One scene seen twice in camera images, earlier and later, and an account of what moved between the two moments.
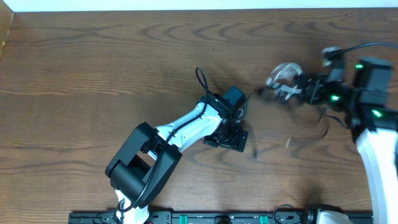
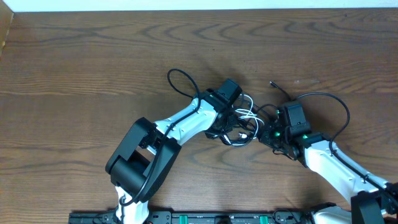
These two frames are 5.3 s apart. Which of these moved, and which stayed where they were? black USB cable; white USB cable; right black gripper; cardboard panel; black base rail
Moved: white USB cable; black USB cable; right black gripper
Stayed: cardboard panel; black base rail
